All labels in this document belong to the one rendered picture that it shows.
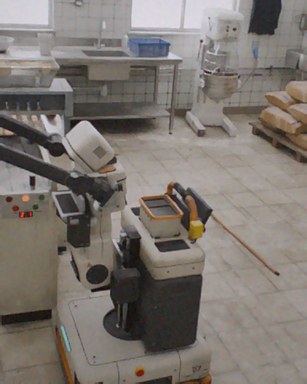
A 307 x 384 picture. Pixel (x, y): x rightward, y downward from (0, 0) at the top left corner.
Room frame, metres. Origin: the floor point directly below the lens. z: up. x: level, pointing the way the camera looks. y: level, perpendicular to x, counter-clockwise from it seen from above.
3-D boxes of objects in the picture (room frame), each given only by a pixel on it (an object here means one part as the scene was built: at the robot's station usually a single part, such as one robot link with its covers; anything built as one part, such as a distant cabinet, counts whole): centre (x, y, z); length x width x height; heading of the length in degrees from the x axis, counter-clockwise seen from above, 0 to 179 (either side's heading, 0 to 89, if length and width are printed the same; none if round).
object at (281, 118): (6.15, -1.51, 0.32); 0.72 x 0.42 x 0.17; 25
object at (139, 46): (6.48, 0.16, 0.95); 0.40 x 0.30 x 0.14; 114
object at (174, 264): (2.34, -0.03, 0.59); 0.55 x 0.34 x 0.83; 21
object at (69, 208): (2.21, 0.33, 0.93); 0.28 x 0.16 x 0.22; 21
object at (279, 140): (6.23, -1.72, 0.06); 1.20 x 0.80 x 0.11; 23
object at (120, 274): (2.19, 0.19, 0.62); 0.28 x 0.27 x 0.25; 21
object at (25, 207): (2.58, 0.64, 0.77); 0.24 x 0.04 x 0.14; 109
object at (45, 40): (5.95, 1.23, 0.98); 0.20 x 0.14 x 0.20; 61
